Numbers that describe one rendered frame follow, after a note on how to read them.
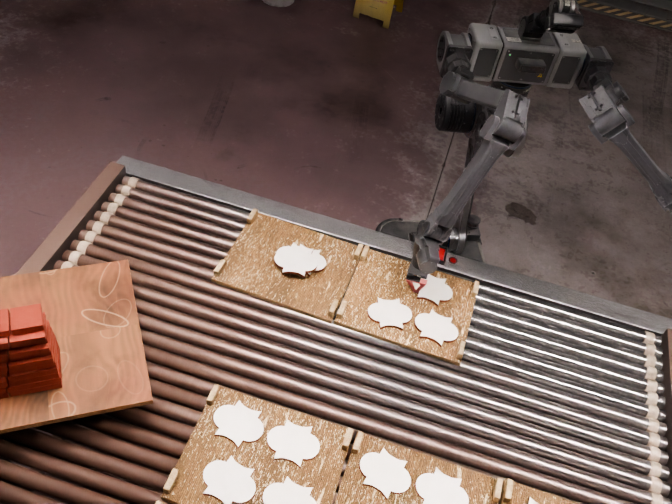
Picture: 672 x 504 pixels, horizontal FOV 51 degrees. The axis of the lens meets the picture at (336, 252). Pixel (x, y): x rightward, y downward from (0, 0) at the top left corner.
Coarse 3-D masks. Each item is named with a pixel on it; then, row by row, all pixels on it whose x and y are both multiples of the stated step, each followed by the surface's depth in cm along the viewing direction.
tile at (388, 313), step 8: (376, 304) 228; (384, 304) 228; (392, 304) 229; (400, 304) 229; (368, 312) 225; (376, 312) 226; (384, 312) 226; (392, 312) 226; (400, 312) 227; (408, 312) 227; (376, 320) 223; (384, 320) 224; (392, 320) 224; (400, 320) 225; (408, 320) 225; (400, 328) 223
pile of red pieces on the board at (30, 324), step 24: (0, 312) 166; (24, 312) 167; (0, 336) 164; (24, 336) 165; (48, 336) 172; (0, 360) 167; (24, 360) 171; (48, 360) 173; (0, 384) 174; (24, 384) 177; (48, 384) 180
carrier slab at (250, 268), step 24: (264, 216) 250; (240, 240) 241; (264, 240) 242; (288, 240) 244; (312, 240) 245; (336, 240) 247; (240, 264) 233; (264, 264) 235; (336, 264) 239; (240, 288) 226; (264, 288) 228; (288, 288) 229; (312, 288) 230; (336, 288) 232; (312, 312) 224
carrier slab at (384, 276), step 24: (360, 264) 240; (384, 264) 242; (408, 264) 244; (360, 288) 233; (384, 288) 235; (408, 288) 236; (456, 288) 239; (360, 312) 226; (456, 312) 232; (384, 336) 221; (408, 336) 222; (456, 360) 218
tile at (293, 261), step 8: (288, 248) 236; (280, 256) 233; (288, 256) 234; (296, 256) 234; (304, 256) 235; (312, 256) 235; (280, 264) 231; (288, 264) 231; (296, 264) 232; (304, 264) 232; (312, 264) 233; (288, 272) 230; (296, 272) 229; (304, 272) 230
